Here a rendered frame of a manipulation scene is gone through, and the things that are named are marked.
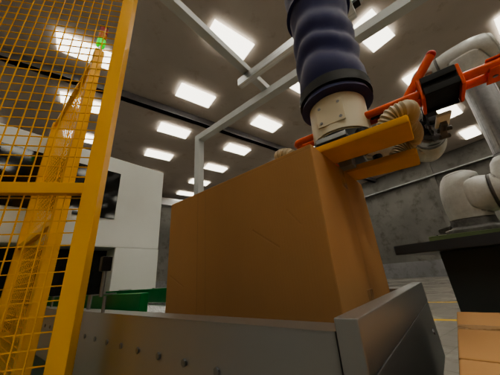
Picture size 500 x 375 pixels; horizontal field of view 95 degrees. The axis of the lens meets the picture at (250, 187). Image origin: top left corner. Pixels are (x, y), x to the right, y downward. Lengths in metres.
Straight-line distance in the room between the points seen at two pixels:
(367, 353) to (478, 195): 1.09
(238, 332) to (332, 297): 0.19
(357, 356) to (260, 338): 0.14
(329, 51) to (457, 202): 0.87
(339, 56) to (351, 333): 0.72
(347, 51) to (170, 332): 0.89
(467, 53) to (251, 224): 1.23
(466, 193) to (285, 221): 0.96
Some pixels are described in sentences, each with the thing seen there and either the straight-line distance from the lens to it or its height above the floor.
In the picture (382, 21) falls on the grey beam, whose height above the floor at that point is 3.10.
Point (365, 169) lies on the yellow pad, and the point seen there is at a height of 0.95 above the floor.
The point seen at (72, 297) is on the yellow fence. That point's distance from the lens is 0.89.
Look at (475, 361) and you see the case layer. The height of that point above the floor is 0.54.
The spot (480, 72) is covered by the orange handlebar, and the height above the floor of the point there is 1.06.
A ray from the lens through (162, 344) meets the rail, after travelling 0.61.
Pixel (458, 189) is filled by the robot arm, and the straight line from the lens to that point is 1.36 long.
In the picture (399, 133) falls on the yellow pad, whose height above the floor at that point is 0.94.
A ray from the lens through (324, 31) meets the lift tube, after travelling 0.93.
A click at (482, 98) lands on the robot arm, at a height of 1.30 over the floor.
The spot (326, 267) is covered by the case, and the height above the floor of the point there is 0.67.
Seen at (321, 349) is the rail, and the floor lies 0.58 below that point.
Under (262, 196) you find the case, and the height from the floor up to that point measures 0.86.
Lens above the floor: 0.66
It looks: 22 degrees up
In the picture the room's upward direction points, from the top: 4 degrees counter-clockwise
